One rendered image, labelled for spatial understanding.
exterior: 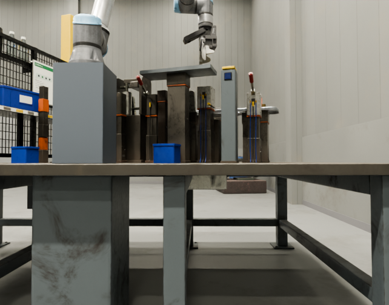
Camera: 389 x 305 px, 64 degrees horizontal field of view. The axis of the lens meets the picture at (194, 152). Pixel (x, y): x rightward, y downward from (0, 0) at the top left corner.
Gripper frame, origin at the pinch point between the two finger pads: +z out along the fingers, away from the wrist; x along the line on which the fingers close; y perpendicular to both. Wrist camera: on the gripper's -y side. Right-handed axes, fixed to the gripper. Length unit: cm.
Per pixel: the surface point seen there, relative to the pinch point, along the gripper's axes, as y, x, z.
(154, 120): -23.8, 22.1, 24.0
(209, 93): 5.9, 11.9, 11.0
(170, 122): -15.2, 3.8, 27.6
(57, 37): -357, 869, -354
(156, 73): -22.1, 4.7, 3.0
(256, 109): 28.5, 3.1, 20.6
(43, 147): -96, 59, 38
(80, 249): -50, -30, 79
